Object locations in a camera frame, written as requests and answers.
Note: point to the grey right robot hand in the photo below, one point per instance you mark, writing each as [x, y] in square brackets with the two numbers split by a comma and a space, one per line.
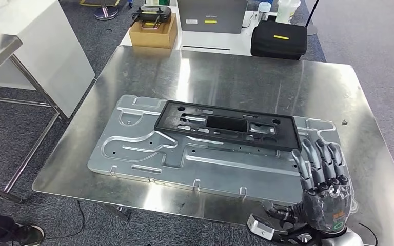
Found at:
[326, 207]

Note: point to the black plastic plate bracket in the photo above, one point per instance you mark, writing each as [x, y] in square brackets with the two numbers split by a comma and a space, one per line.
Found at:
[285, 135]

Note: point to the stainless steel workbench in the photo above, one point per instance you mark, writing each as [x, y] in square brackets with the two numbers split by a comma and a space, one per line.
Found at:
[234, 78]

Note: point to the stamped silver metal plate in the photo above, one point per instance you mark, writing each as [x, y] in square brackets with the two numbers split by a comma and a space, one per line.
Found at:
[217, 169]

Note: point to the black carry case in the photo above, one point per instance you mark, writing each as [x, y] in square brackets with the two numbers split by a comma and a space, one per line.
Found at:
[278, 44]

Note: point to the black stand pole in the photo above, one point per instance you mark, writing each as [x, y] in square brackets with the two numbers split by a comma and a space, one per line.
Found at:
[312, 20]

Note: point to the white desk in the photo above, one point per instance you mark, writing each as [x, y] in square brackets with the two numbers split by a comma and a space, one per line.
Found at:
[217, 42]

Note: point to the clear bottle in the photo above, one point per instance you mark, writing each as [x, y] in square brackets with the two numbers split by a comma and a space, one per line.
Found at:
[263, 12]

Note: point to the grey laptop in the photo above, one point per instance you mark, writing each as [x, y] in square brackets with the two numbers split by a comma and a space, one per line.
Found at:
[214, 15]

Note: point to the brown cardboard box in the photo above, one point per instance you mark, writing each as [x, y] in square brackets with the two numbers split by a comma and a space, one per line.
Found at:
[152, 37]

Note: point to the black handheld controller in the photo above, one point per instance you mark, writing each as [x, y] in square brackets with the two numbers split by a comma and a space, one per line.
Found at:
[152, 13]

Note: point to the white cabinet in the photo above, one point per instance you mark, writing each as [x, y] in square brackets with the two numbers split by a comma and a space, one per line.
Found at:
[47, 51]

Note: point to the person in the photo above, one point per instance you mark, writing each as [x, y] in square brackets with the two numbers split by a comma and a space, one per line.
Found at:
[3, 229]

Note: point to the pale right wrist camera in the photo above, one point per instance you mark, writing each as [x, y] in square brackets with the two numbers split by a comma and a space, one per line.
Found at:
[260, 227]

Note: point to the chrome pedestal base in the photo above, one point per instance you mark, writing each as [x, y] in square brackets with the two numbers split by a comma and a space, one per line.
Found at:
[106, 13]

